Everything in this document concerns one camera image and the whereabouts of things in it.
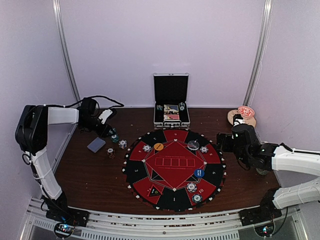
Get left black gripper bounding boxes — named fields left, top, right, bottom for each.
left=79, top=116, right=115, bottom=138

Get dark blue green chip stack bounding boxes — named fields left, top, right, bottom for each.
left=109, top=128, right=119, bottom=143

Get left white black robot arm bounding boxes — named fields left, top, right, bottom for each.
left=15, top=96, right=117, bottom=201

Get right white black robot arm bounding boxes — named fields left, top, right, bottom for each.
left=216, top=123, right=320, bottom=221

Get blue card deck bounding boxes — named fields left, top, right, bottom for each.
left=87, top=137, right=106, bottom=153

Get clear dealer button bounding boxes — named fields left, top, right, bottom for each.
left=187, top=140, right=200, bottom=151

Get red black chip stack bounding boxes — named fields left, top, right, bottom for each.
left=106, top=148, right=116, bottom=159

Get round wooden board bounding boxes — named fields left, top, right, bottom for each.
left=227, top=109, right=257, bottom=127

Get red white patterned bowl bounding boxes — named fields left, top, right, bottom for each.
left=237, top=105, right=255, bottom=119

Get blue small blind button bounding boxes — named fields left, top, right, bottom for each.
left=194, top=168, right=205, bottom=178

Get white chip stack near ten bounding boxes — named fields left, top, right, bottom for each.
left=186, top=182, right=198, bottom=193

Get chip on seat five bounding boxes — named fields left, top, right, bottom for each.
left=142, top=145, right=152, bottom=153

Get round red black poker mat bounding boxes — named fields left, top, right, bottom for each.
left=122, top=128, right=227, bottom=212

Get chips in case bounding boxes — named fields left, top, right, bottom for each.
left=178, top=102, right=186, bottom=111

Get card decks in case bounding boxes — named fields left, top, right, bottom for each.
left=163, top=104, right=180, bottom=121

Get aluminium poker case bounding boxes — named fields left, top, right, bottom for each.
left=153, top=73, right=190, bottom=128

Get yellow big blind button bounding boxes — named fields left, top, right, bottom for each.
left=153, top=142, right=164, bottom=151

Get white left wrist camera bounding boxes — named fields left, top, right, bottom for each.
left=98, top=108, right=117, bottom=124

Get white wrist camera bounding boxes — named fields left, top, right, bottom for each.
left=98, top=108, right=117, bottom=124
left=233, top=114, right=246, bottom=127

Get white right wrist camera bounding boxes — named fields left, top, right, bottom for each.
left=233, top=114, right=246, bottom=127

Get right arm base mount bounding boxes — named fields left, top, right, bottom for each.
left=238, top=188, right=282, bottom=226

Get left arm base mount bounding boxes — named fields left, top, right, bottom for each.
left=45, top=208, right=90, bottom=227

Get aluminium front rail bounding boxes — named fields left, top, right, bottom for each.
left=23, top=197, right=305, bottom=240

